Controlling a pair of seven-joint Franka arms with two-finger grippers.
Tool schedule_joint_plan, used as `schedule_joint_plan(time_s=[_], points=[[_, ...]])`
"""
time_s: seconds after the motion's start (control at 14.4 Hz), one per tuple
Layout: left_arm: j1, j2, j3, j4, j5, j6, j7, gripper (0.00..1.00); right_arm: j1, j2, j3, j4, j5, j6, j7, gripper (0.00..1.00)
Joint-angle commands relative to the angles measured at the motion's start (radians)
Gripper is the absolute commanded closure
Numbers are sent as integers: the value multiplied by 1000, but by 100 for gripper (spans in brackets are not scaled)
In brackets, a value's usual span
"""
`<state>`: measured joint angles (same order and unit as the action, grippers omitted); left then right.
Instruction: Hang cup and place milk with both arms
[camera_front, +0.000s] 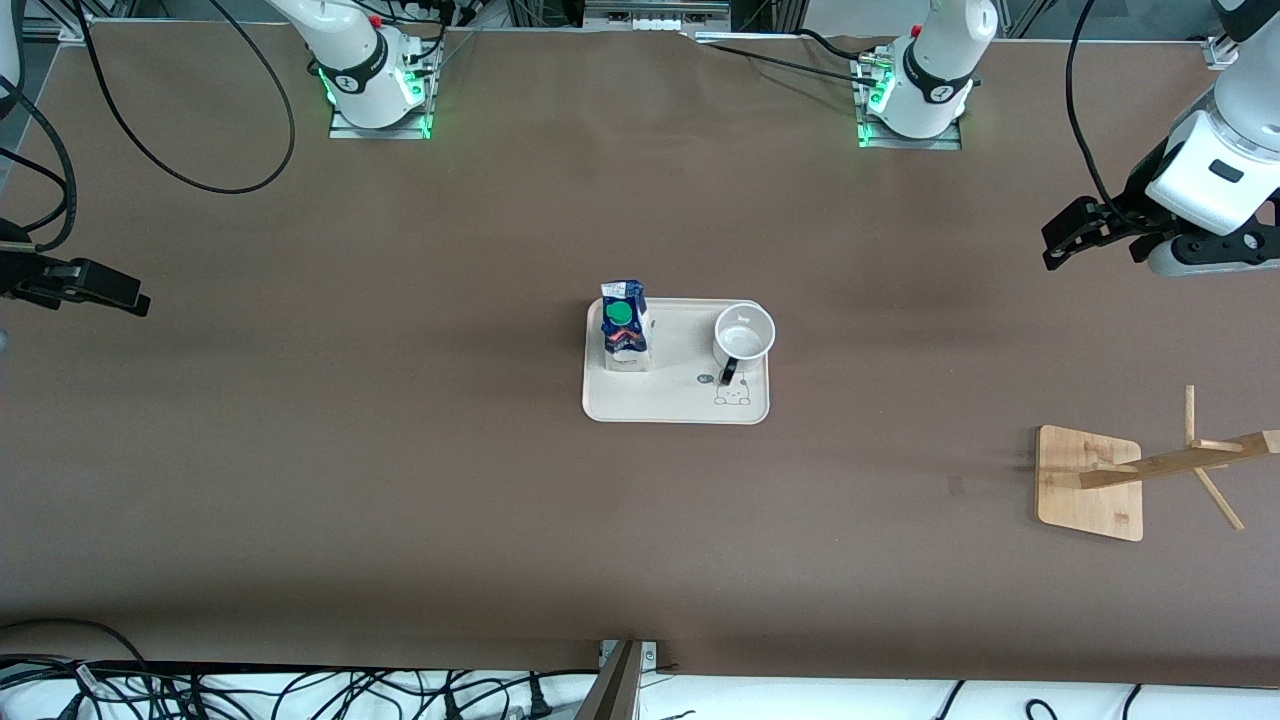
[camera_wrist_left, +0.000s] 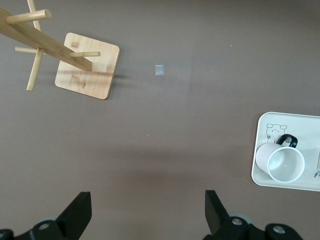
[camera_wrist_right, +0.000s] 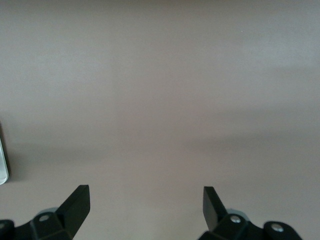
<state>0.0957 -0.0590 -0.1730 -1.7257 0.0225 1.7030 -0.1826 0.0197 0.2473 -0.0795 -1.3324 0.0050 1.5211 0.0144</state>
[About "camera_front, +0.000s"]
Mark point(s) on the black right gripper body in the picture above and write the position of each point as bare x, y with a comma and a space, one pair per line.
22, 274

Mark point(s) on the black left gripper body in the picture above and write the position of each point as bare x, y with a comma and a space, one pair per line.
1132, 206

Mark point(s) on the blue white milk carton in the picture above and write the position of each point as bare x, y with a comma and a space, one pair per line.
625, 325

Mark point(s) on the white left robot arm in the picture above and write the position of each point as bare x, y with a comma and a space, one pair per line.
940, 60

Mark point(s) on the wooden cup rack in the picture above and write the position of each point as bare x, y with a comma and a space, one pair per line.
1090, 480

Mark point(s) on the cream rabbit print tray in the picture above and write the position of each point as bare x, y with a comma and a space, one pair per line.
680, 395

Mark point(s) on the white power strip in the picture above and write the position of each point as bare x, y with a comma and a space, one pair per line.
655, 12

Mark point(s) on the aluminium corner bracket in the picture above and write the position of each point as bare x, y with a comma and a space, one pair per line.
1222, 52

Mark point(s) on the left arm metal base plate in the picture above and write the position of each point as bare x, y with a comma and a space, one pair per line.
910, 143

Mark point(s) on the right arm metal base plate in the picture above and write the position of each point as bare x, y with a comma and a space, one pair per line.
380, 132

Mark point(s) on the metal frame bracket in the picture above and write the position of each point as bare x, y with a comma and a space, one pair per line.
618, 680

